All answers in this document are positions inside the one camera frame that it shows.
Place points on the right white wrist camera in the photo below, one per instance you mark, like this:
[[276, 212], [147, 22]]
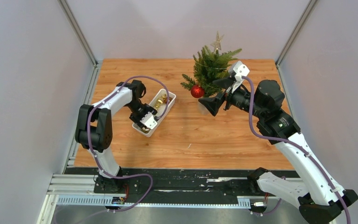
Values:
[[237, 71]]

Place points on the small green christmas tree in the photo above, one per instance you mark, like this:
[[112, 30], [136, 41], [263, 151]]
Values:
[[209, 65]]

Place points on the gold finial ornament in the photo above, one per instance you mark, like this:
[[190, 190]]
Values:
[[162, 100]]

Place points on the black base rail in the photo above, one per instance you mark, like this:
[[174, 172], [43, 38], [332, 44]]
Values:
[[184, 186]]

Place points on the white ornament tray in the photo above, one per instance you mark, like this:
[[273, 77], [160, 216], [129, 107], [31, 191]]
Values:
[[161, 112]]

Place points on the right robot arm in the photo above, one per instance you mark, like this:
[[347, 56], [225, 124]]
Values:
[[319, 198]]

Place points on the aluminium frame post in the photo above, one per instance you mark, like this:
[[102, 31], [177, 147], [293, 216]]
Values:
[[78, 31], [296, 31]]

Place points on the right aluminium frame post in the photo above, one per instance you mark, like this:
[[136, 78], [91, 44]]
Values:
[[296, 31]]

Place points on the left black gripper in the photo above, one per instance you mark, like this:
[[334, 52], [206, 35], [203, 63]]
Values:
[[137, 119]]

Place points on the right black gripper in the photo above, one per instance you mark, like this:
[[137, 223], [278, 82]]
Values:
[[213, 103]]

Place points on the red glitter ball ornament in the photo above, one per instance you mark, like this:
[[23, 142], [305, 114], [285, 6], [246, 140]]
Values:
[[197, 92]]

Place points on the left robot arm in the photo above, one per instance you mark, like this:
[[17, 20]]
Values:
[[95, 133]]

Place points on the left aluminium frame post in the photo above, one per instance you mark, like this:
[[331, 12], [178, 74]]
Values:
[[78, 31]]

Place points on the silver star ornament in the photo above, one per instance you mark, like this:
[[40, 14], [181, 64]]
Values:
[[216, 44]]

